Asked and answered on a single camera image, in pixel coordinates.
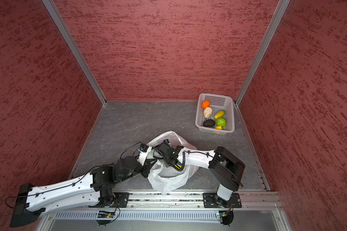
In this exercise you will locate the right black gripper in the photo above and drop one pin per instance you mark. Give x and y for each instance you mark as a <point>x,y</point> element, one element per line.
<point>167,164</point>

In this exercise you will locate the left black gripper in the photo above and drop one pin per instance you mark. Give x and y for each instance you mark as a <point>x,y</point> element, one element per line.
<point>148,164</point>

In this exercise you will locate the white plastic bag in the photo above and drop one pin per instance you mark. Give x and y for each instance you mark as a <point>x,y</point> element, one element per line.
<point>166,179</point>

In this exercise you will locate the dark avocado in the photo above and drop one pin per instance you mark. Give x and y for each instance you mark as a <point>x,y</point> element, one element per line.
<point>209,123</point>

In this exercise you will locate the beige potato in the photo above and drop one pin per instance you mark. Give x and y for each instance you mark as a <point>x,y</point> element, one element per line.
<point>207,112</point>

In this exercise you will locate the green custard apple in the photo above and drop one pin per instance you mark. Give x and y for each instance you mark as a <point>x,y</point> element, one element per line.
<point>221,122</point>

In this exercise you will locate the orange carrot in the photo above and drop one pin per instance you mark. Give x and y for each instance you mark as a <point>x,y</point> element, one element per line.
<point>205,104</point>

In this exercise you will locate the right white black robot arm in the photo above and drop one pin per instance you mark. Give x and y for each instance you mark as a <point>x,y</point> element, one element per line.
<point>225,167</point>

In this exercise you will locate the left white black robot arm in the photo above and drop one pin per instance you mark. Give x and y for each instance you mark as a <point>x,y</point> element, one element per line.
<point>93,189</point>

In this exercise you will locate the white perforated plastic basket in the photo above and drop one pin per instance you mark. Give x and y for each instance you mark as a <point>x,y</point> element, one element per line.
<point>215,114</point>

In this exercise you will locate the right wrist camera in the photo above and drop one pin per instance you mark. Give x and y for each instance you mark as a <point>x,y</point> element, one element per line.
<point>166,141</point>

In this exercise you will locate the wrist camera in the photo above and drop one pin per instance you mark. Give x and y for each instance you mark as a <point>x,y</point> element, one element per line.
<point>166,141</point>
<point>144,150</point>

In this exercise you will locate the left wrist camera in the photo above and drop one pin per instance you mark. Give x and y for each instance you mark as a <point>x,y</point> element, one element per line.
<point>144,150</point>

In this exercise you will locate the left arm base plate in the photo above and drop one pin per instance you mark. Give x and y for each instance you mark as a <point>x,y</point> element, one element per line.
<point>116,200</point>

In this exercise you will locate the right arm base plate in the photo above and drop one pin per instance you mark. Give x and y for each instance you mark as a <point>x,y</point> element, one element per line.
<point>212,200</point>

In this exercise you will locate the left circuit board with wires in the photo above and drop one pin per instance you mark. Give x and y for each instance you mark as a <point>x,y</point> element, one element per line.
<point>106,217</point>

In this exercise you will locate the circuit board with wires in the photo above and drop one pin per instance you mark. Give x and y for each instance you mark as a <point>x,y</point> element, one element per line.
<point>106,217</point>
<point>226,217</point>

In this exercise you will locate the right circuit board with wires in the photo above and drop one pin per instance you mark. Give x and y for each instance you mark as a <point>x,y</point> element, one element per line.
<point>226,217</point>

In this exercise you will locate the aluminium front rail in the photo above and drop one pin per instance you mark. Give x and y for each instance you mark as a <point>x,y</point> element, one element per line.
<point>193,200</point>

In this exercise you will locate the right aluminium corner post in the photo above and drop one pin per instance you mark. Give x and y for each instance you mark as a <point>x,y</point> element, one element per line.
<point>273,25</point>

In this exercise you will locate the aluminium corner post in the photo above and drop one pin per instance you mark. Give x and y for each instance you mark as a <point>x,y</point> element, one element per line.
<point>61,25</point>
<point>273,25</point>

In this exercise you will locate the left aluminium corner post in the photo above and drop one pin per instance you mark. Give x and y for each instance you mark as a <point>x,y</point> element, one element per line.
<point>61,25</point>

